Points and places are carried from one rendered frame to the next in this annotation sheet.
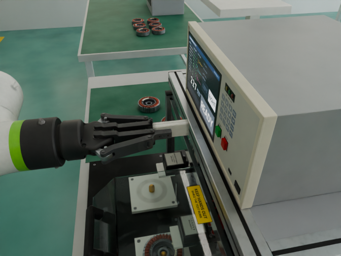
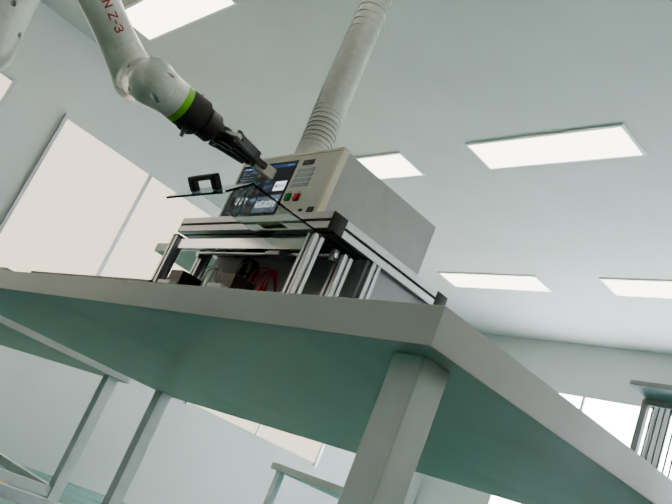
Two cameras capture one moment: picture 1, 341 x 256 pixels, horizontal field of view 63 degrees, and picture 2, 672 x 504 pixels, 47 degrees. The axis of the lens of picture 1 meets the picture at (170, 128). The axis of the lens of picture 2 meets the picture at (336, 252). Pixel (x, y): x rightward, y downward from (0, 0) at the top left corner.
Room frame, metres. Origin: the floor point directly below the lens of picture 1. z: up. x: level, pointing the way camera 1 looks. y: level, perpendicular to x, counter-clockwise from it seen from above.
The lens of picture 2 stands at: (-1.29, 0.57, 0.49)
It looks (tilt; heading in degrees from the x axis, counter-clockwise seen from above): 18 degrees up; 334
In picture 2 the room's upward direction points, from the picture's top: 23 degrees clockwise
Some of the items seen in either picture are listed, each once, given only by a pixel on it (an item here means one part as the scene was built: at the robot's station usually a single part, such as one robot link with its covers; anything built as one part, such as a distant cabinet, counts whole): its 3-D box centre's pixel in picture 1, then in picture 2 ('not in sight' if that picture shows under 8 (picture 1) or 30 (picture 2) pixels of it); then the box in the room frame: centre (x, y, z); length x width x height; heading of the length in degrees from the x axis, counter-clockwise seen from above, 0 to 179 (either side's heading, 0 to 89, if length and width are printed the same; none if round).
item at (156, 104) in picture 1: (148, 104); not in sight; (1.20, 0.11, 0.77); 0.11 x 0.11 x 0.04
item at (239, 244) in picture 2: (192, 159); (236, 244); (0.53, -0.06, 1.03); 0.62 x 0.01 x 0.03; 11
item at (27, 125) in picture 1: (47, 144); (191, 114); (0.39, 0.23, 1.20); 0.09 x 0.06 x 0.12; 11
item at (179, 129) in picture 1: (171, 130); (264, 167); (0.43, 0.00, 1.20); 0.07 x 0.01 x 0.03; 101
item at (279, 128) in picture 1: (291, 90); (325, 223); (0.56, -0.28, 1.22); 0.44 x 0.39 x 0.20; 11
